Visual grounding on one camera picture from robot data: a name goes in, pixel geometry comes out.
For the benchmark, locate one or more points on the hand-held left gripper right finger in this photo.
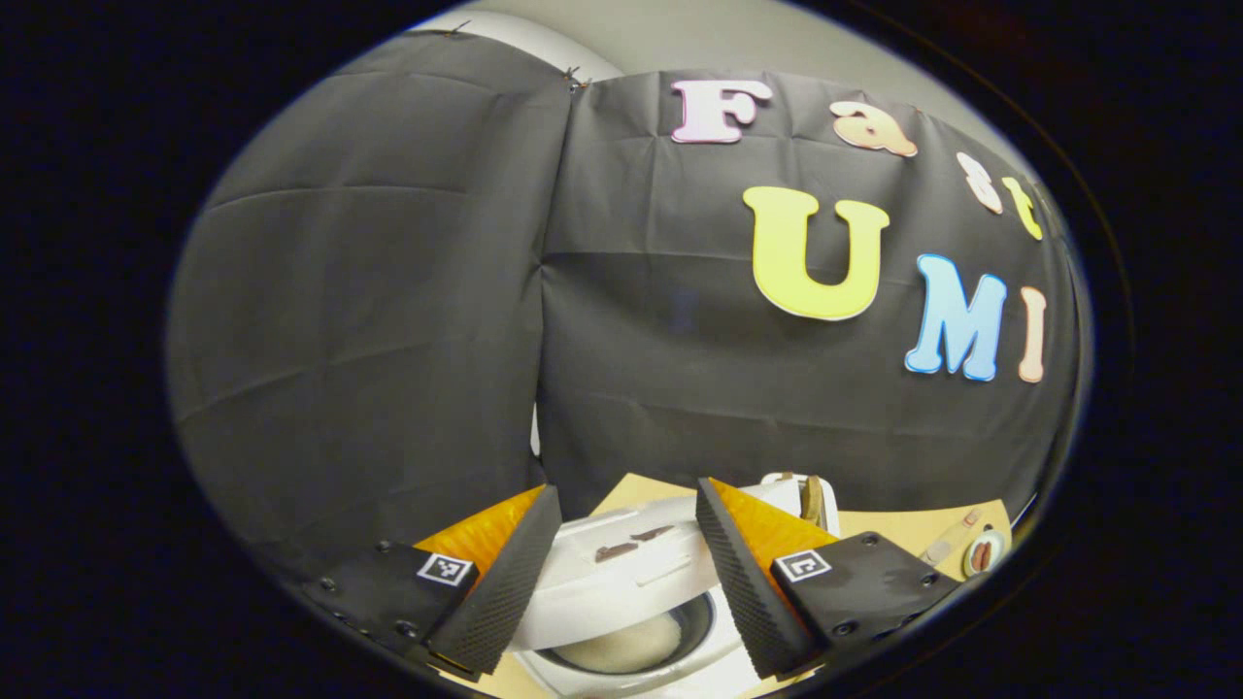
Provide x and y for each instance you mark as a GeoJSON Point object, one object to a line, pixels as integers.
{"type": "Point", "coordinates": [748, 587]}

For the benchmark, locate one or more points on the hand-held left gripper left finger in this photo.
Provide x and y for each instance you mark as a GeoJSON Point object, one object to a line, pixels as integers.
{"type": "Point", "coordinates": [500, 597]}

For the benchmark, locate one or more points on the white rice cooker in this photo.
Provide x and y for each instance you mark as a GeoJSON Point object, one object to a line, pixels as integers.
{"type": "Point", "coordinates": [621, 582]}

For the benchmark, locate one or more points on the white toaster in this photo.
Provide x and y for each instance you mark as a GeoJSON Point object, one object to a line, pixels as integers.
{"type": "Point", "coordinates": [782, 490]}

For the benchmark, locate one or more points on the brown toast slice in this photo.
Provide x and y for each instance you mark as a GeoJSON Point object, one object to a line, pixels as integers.
{"type": "Point", "coordinates": [812, 500]}

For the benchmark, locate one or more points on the clear plastic bottle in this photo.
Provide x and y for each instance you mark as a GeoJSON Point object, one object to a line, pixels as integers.
{"type": "Point", "coordinates": [947, 539]}

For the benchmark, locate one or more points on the green plate with brown food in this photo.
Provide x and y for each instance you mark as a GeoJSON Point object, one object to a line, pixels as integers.
{"type": "Point", "coordinates": [983, 553]}

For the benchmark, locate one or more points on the black backdrop cloth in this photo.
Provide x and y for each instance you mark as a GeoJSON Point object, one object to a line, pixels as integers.
{"type": "Point", "coordinates": [388, 291]}

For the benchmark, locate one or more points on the black binder clip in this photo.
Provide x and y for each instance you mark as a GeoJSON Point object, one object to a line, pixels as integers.
{"type": "Point", "coordinates": [456, 28]}
{"type": "Point", "coordinates": [576, 78]}

